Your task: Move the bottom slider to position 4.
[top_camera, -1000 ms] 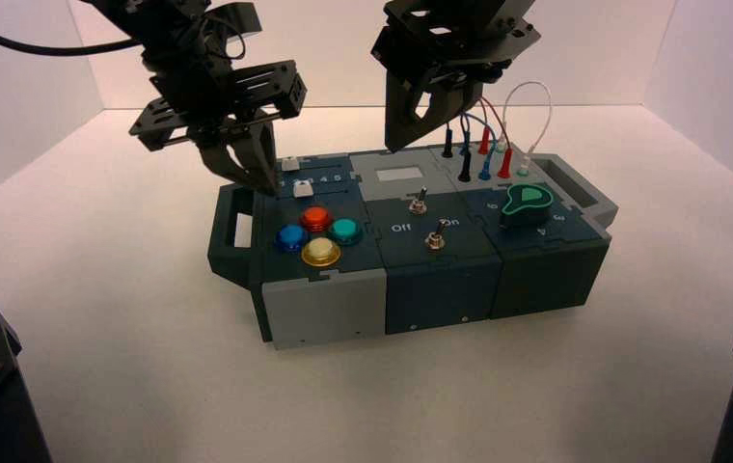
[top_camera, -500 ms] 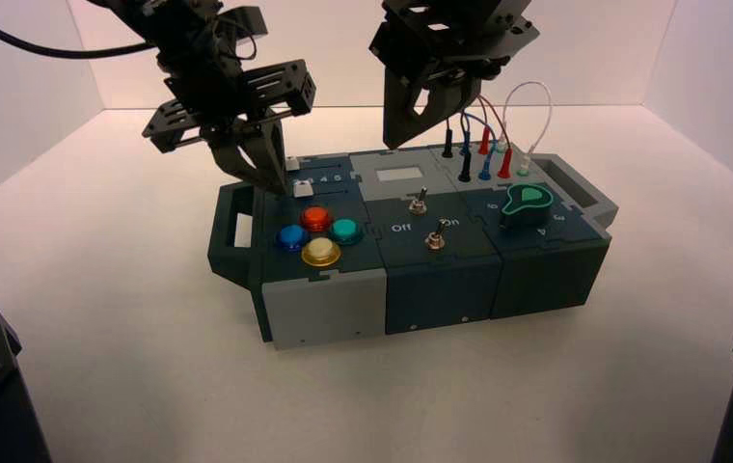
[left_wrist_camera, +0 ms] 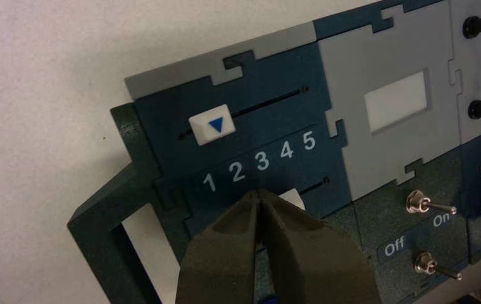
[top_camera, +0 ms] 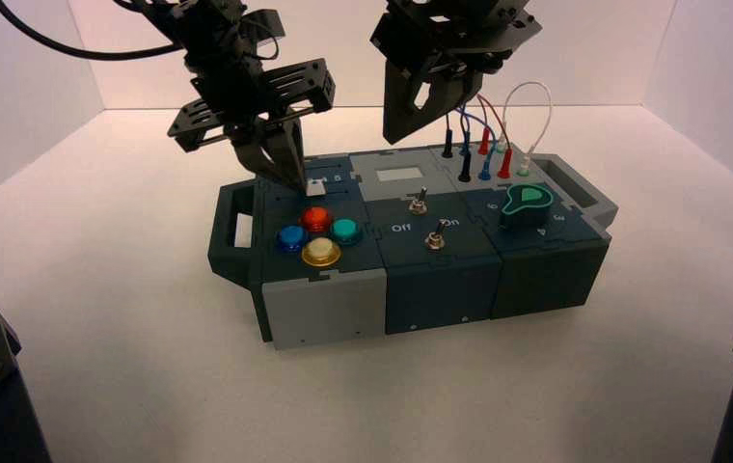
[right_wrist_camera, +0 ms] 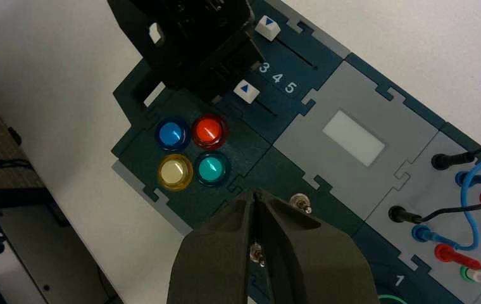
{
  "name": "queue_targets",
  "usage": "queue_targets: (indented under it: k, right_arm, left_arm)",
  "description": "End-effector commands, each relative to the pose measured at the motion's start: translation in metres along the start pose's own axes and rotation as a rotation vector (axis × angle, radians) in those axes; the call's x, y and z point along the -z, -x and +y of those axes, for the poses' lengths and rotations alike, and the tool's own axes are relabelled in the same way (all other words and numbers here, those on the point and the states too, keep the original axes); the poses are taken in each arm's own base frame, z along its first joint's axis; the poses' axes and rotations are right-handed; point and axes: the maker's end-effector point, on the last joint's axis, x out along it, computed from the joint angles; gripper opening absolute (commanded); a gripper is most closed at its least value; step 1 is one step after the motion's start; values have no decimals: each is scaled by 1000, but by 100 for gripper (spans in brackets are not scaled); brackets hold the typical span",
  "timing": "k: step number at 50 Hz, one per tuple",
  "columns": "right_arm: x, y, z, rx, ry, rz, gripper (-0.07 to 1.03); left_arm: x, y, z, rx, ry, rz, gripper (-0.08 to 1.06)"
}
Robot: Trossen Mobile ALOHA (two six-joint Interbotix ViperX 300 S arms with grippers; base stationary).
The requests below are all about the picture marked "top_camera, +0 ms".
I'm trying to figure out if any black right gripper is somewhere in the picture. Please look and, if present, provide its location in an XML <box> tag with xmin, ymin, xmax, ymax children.
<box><xmin>370</xmin><ymin>0</ymin><xmax>543</xmax><ymax>146</ymax></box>

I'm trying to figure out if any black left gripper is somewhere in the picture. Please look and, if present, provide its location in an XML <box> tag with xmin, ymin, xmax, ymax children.
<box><xmin>167</xmin><ymin>6</ymin><xmax>337</xmax><ymax>192</ymax></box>

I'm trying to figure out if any red push button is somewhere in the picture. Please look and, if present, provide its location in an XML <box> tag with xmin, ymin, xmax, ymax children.
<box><xmin>299</xmin><ymin>205</ymin><xmax>334</xmax><ymax>234</ymax></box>

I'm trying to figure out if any blue push button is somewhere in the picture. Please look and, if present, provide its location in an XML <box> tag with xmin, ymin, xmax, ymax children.
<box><xmin>274</xmin><ymin>225</ymin><xmax>311</xmax><ymax>255</ymax></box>

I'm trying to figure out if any pale display window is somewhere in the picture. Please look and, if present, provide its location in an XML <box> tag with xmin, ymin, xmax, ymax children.
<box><xmin>374</xmin><ymin>167</ymin><xmax>424</xmax><ymax>188</ymax></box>

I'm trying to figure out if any green push button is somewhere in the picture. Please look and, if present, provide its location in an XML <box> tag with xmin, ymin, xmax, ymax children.
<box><xmin>327</xmin><ymin>218</ymin><xmax>365</xmax><ymax>247</ymax></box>

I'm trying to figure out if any yellow push button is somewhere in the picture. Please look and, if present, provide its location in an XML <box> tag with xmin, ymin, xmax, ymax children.
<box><xmin>300</xmin><ymin>237</ymin><xmax>342</xmax><ymax>268</ymax></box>

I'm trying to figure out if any green rotary knob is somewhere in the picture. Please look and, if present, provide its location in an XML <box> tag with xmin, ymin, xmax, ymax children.
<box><xmin>499</xmin><ymin>183</ymin><xmax>555</xmax><ymax>232</ymax></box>

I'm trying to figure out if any dark blue grey control box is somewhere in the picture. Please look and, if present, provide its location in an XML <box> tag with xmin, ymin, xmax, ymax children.
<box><xmin>207</xmin><ymin>148</ymin><xmax>619</xmax><ymax>351</ymax></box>

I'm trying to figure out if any black jumper cable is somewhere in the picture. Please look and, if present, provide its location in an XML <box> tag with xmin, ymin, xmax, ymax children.
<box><xmin>441</xmin><ymin>111</ymin><xmax>474</xmax><ymax>184</ymax></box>

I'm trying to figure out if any blue jumper cable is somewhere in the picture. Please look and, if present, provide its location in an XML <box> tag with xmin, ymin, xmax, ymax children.
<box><xmin>455</xmin><ymin>101</ymin><xmax>497</xmax><ymax>182</ymax></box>

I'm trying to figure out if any red jumper cable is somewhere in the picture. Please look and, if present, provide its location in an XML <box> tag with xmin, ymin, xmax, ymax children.
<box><xmin>475</xmin><ymin>94</ymin><xmax>513</xmax><ymax>180</ymax></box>

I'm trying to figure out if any white jumper cable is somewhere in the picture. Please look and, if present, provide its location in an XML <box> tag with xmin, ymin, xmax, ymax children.
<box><xmin>494</xmin><ymin>81</ymin><xmax>554</xmax><ymax>178</ymax></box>

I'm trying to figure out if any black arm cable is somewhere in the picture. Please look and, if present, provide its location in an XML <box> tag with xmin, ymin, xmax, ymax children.
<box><xmin>0</xmin><ymin>0</ymin><xmax>185</xmax><ymax>62</ymax></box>

